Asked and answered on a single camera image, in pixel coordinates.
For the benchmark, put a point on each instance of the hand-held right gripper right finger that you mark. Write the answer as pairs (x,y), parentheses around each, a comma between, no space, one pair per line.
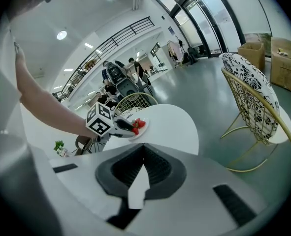
(174,176)

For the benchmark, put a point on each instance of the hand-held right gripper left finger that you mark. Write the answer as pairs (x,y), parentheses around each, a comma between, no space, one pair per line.
(106,176)

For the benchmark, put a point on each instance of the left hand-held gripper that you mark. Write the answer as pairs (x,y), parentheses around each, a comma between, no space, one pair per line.
(99,119)

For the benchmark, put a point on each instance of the red strawberry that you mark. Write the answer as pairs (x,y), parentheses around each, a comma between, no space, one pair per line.
(142,124)
(135,131)
(137,122)

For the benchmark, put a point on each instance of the white plate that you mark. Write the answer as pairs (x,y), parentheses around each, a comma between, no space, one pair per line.
(142,131)

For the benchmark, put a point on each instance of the person's left forearm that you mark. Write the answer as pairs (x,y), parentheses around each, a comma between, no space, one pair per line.
(44,102)

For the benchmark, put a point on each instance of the black white floral cushion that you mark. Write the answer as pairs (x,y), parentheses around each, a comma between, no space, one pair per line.
(133,111)
(248,75)

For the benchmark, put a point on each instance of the brown chair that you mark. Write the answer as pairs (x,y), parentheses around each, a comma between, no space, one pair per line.
(82,144)

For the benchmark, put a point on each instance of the black and grey machine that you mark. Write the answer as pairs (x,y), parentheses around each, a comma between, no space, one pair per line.
(120,82)

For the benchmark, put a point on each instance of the small green potted plant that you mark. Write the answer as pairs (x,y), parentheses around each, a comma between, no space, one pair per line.
(59,146)

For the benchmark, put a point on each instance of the black metal railing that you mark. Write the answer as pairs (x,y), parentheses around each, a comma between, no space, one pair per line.
(110,40)

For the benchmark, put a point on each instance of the clothes rack with garments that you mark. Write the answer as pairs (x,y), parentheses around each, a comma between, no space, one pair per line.
(174,50)

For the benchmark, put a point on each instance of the person's white shirt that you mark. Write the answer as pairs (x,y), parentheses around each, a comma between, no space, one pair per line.
(9,156)

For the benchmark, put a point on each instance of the black bag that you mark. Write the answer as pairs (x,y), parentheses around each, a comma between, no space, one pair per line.
(193,53)

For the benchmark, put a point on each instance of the open cardboard box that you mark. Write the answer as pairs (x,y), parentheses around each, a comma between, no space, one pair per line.
(252,54)

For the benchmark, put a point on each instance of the large closed cardboard box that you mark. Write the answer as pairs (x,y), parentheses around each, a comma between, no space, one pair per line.
(285,67)

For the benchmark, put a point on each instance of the black framed glass wall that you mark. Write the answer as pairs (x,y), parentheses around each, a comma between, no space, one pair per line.
(199,13)

